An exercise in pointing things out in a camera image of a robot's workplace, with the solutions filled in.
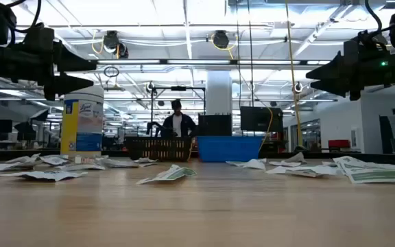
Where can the white yellow wipes canister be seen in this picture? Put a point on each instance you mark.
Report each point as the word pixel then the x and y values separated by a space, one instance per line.
pixel 82 130

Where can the person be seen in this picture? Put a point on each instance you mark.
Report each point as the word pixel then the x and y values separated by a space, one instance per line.
pixel 178 125

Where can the blue slotted plastic basket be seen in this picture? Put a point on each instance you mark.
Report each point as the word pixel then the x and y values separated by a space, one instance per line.
pixel 230 149

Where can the background black robot arm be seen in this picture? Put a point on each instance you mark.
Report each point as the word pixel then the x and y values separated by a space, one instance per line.
pixel 153 128

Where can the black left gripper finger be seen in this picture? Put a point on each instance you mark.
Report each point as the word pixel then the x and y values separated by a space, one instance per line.
pixel 70 63
pixel 63 85

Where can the black slotted plastic basket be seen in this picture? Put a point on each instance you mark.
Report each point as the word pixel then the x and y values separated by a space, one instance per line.
pixel 158 149

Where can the black monitor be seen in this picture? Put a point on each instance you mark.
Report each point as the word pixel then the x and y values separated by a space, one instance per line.
pixel 261 119

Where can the long ceiling light strip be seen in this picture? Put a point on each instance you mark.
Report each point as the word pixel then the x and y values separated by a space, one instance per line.
pixel 197 62

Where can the red cart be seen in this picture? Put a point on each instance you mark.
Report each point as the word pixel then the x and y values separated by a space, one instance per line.
pixel 338 144

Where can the white building column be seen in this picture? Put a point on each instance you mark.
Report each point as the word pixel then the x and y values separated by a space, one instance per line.
pixel 218 92

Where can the black equipment cabinet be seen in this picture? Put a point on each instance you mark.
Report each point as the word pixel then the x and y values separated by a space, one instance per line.
pixel 214 125

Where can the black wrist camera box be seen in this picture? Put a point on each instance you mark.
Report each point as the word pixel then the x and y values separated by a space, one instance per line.
pixel 362 44
pixel 38 36

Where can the black gantry frame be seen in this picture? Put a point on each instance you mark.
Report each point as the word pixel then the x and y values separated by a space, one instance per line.
pixel 152 106

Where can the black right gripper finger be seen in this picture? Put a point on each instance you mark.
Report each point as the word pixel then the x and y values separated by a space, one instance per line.
pixel 338 86
pixel 331 68

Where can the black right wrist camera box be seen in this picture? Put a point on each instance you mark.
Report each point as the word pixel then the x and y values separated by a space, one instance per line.
pixel 362 44

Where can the white long bandage wrapper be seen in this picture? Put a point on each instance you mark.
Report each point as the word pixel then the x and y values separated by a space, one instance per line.
pixel 297 169
pixel 115 163
pixel 255 164

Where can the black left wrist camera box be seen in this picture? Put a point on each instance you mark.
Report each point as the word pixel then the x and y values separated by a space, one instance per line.
pixel 38 36

